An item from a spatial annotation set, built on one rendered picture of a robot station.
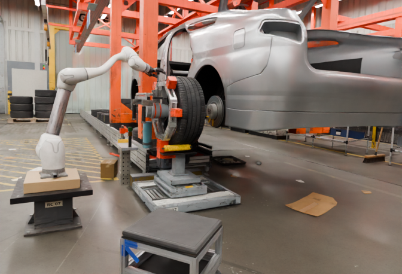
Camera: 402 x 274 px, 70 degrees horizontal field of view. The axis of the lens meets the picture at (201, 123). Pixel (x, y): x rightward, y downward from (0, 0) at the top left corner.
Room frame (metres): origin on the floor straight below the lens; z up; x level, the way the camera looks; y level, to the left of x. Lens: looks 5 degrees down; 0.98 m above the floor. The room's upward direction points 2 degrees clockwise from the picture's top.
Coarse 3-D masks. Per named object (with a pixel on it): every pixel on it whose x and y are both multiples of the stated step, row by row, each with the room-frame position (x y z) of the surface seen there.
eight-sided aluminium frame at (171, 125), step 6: (156, 84) 2.81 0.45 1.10; (162, 84) 2.66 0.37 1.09; (168, 90) 2.53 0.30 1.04; (168, 96) 2.51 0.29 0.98; (174, 96) 2.50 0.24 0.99; (156, 102) 2.93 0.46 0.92; (174, 102) 2.47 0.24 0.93; (156, 120) 2.92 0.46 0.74; (174, 120) 2.48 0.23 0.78; (156, 126) 2.85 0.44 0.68; (168, 126) 2.49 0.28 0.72; (174, 126) 2.49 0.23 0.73; (156, 132) 2.79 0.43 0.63; (168, 132) 2.53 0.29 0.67; (162, 138) 2.62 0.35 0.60; (168, 138) 2.60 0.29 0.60
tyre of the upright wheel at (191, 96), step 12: (180, 84) 2.55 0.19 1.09; (192, 84) 2.61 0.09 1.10; (180, 96) 2.49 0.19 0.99; (192, 96) 2.52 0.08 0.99; (180, 108) 2.48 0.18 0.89; (192, 108) 2.49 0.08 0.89; (204, 108) 2.54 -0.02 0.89; (180, 120) 2.47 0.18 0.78; (192, 120) 2.50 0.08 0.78; (204, 120) 2.55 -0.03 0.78; (180, 132) 2.50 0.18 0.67; (192, 132) 2.55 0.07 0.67; (180, 144) 2.68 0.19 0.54
